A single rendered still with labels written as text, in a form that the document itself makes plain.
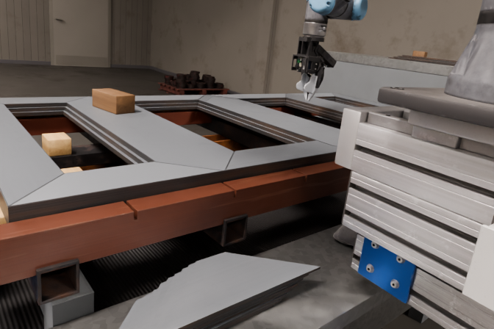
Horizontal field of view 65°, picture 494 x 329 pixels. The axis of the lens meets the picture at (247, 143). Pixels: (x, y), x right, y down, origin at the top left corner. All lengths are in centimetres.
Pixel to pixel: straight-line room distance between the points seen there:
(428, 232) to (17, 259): 51
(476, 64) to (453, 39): 413
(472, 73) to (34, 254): 56
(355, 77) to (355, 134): 144
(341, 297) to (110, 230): 39
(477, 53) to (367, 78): 149
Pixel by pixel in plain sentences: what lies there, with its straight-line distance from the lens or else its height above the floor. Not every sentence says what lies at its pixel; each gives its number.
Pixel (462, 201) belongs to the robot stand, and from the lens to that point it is 53.
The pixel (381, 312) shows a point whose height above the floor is 37.
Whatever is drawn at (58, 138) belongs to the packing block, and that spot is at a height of 81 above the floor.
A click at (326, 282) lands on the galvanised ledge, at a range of 74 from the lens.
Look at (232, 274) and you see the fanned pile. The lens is 65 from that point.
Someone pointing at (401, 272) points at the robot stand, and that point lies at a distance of 65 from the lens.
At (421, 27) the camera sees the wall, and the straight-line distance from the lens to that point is 483.
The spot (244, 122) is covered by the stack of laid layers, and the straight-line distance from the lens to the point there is 120.
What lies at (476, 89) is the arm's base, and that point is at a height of 105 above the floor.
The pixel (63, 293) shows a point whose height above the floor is 73.
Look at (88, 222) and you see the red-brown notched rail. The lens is 56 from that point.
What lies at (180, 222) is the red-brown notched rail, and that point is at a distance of 63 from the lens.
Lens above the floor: 108
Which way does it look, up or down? 15 degrees down
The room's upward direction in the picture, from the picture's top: 6 degrees clockwise
